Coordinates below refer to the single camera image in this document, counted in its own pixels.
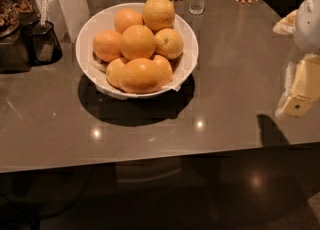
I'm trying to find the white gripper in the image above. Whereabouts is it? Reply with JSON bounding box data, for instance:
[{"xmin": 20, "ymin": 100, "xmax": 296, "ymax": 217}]
[{"xmin": 273, "ymin": 0, "xmax": 320, "ymax": 117}]

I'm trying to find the white ceramic bowl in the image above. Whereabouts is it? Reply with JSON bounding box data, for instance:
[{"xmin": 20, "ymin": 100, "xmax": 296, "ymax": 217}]
[{"xmin": 75, "ymin": 2, "xmax": 200, "ymax": 101}]

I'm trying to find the back left orange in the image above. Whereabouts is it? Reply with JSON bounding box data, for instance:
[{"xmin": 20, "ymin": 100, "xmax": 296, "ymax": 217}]
[{"xmin": 114, "ymin": 8, "xmax": 143, "ymax": 33}]

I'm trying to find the front left orange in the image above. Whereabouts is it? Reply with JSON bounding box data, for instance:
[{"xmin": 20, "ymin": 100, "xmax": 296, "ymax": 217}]
[{"xmin": 106, "ymin": 57, "xmax": 128, "ymax": 88}]

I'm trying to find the black mesh container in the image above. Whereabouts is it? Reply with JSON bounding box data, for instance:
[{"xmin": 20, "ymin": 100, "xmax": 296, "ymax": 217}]
[{"xmin": 21, "ymin": 21, "xmax": 62, "ymax": 65}]

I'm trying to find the front large orange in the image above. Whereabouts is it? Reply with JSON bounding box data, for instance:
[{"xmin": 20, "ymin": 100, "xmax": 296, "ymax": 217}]
[{"xmin": 119, "ymin": 58, "xmax": 162, "ymax": 94}]

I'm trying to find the centre orange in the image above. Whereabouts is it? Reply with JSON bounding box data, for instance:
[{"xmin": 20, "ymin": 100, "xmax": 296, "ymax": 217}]
[{"xmin": 120, "ymin": 25, "xmax": 156, "ymax": 60}]

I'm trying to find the white utensil in container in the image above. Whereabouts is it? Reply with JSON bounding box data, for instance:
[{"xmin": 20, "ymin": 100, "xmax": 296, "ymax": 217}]
[{"xmin": 37, "ymin": 0, "xmax": 48, "ymax": 27}]

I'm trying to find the dark tray of food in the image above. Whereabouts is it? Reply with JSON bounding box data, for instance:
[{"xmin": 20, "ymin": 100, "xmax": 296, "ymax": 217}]
[{"xmin": 0, "ymin": 0, "xmax": 36, "ymax": 74}]

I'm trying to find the front right orange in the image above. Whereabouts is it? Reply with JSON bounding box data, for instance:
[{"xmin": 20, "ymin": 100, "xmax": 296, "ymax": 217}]
[{"xmin": 153, "ymin": 55, "xmax": 173, "ymax": 86}]

